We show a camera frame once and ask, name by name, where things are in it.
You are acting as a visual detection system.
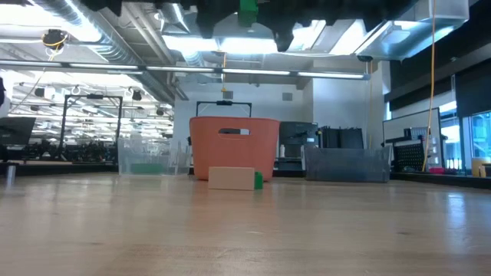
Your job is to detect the silver rectangular air duct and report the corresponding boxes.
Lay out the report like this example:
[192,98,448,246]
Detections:
[291,0,471,62]

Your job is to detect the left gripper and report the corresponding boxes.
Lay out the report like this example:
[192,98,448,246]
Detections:
[153,0,241,40]

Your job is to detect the silver round spiral duct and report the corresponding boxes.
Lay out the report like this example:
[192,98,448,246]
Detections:
[159,5,191,34]

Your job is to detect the grey partition panel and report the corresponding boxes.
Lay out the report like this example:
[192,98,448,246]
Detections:
[382,107,442,169]

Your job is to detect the clear plastic bin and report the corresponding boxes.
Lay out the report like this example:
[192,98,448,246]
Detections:
[117,137,192,176]

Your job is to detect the black equipment cabinet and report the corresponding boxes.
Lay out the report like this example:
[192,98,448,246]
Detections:
[278,121,319,176]

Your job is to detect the long ceiling light bar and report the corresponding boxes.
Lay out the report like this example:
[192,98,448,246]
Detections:
[0,59,370,81]

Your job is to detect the plain wooden block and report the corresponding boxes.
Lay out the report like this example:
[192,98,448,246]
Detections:
[208,166,255,192]

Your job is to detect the grey plastic bin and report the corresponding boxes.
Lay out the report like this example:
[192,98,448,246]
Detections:
[302,145,391,183]

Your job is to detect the thin yellow hanging cord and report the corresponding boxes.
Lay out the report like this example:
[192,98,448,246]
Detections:
[221,51,228,93]

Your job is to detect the orange plastic bin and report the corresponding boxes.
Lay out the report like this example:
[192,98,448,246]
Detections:
[189,116,281,182]

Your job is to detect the grey metal post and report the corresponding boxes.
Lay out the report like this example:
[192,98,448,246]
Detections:
[5,163,17,186]

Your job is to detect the black computer monitor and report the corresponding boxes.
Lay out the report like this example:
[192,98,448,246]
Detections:
[0,117,37,146]

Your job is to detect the black pegboard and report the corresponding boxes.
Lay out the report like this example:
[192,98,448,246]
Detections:
[393,140,426,173]

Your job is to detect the black storage crates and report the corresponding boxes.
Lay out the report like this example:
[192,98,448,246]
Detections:
[318,126,364,150]

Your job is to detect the black metal gantry frame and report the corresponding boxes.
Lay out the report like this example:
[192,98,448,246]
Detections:
[60,94,124,158]

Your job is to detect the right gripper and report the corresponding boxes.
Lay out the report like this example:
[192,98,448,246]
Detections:
[257,0,365,53]

